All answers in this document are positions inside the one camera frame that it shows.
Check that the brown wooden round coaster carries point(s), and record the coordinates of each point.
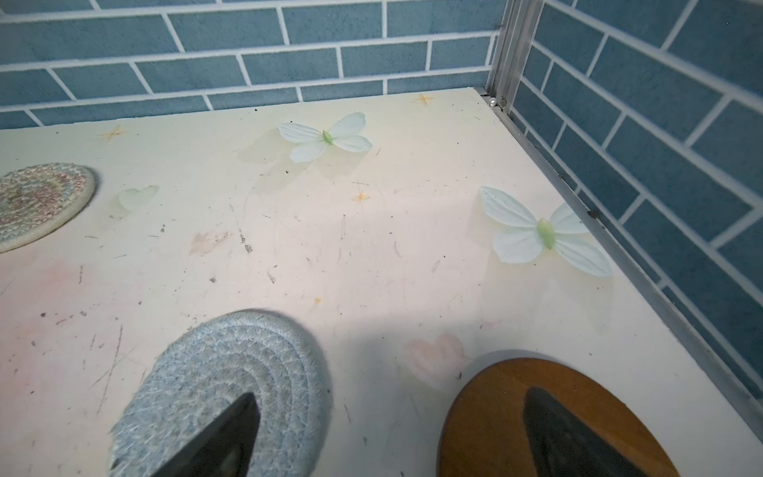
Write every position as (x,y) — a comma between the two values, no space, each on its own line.
(484,433)

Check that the light blue woven coaster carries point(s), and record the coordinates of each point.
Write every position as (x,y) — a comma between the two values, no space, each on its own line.
(202,373)

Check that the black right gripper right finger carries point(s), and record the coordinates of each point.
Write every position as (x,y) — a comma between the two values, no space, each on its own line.
(563,445)

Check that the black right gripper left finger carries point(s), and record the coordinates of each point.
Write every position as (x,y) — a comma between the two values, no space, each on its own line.
(223,448)

